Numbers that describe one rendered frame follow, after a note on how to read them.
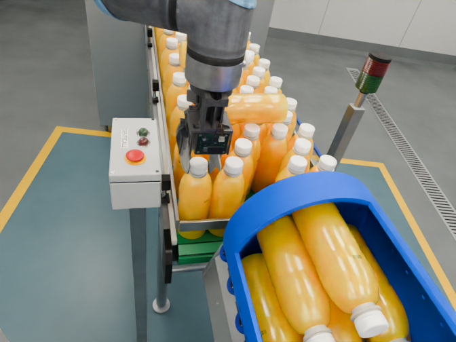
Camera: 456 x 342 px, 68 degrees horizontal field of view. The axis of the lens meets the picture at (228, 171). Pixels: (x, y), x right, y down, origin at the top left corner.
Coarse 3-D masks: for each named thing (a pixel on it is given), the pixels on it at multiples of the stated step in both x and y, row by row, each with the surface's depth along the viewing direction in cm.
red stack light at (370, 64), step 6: (366, 60) 93; (372, 60) 91; (366, 66) 93; (372, 66) 91; (378, 66) 91; (384, 66) 91; (366, 72) 93; (372, 72) 92; (378, 72) 92; (384, 72) 92
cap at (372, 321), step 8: (368, 312) 42; (376, 312) 42; (360, 320) 42; (368, 320) 42; (376, 320) 41; (384, 320) 42; (360, 328) 42; (368, 328) 41; (376, 328) 42; (384, 328) 42; (360, 336) 42; (368, 336) 43
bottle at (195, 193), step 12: (180, 180) 73; (192, 180) 70; (204, 180) 70; (180, 192) 72; (192, 192) 70; (204, 192) 71; (180, 204) 74; (192, 204) 72; (204, 204) 73; (180, 216) 77; (192, 216) 75; (204, 216) 77
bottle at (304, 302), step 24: (288, 216) 57; (264, 240) 55; (288, 240) 53; (288, 264) 50; (312, 264) 51; (288, 288) 48; (312, 288) 47; (288, 312) 47; (312, 312) 46; (312, 336) 45
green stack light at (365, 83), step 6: (360, 72) 96; (360, 78) 95; (366, 78) 94; (372, 78) 93; (378, 78) 93; (360, 84) 96; (366, 84) 94; (372, 84) 94; (378, 84) 94; (360, 90) 96; (366, 90) 95; (372, 90) 95
